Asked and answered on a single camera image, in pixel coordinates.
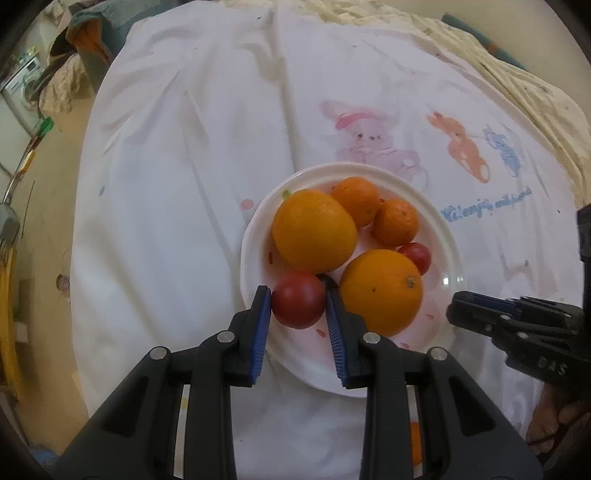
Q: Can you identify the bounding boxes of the small tangerine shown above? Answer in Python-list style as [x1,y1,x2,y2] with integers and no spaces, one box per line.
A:
[372,198,420,247]

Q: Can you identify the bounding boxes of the small red tomato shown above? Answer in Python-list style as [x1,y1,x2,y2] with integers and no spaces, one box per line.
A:
[397,242,432,276]

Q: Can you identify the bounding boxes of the yellow object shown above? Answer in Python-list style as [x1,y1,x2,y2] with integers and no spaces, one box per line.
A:
[0,244,24,398]

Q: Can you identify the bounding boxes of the teal blanket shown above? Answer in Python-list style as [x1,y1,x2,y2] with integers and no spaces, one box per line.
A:
[65,0,134,88]

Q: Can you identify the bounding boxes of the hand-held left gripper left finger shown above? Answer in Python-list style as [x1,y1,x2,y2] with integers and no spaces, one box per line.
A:
[51,285,272,480]

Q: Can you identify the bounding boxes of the white strawberry print plate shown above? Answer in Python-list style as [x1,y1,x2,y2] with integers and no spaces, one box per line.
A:
[240,161,464,395]

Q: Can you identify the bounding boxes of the large orange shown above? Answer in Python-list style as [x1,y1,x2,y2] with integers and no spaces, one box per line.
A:
[271,188,358,273]
[339,249,424,337]

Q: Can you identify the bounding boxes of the white bear print bedsheet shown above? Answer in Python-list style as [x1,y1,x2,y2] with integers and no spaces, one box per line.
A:
[69,0,591,480]

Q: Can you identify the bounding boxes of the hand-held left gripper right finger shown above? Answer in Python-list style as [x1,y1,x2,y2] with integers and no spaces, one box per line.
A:
[324,277,543,480]

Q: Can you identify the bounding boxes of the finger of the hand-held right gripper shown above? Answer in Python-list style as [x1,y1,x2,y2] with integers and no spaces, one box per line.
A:
[446,302,527,354]
[455,291,585,319]

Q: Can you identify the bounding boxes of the cream quilt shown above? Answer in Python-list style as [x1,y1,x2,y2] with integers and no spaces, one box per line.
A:
[217,0,591,208]

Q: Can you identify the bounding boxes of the white washing machine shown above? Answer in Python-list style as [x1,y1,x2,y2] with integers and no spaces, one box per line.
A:
[0,51,47,134]

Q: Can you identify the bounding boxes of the person's right hand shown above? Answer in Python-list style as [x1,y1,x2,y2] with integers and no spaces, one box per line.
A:
[525,385,578,457]

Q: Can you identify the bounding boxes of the cream patterned cloth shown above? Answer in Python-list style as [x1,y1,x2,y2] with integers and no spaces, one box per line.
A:
[39,55,98,116]

